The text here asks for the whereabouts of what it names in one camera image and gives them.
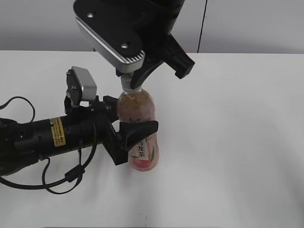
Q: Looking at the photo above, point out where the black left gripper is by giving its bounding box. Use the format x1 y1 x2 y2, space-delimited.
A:
63 95 159 165

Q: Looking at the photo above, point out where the white bottle cap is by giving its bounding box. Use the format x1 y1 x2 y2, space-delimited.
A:
120 73 133 93

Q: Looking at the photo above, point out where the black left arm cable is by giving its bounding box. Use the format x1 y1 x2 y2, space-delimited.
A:
0 96 97 195

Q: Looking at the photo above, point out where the pink peach tea bottle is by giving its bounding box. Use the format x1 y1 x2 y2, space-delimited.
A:
117 88 159 171

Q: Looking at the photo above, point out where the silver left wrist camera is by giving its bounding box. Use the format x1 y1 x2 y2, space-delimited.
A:
66 66 97 108

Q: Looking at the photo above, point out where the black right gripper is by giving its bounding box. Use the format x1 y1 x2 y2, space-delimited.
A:
115 23 195 90

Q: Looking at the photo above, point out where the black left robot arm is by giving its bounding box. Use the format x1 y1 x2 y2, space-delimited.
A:
0 96 159 176

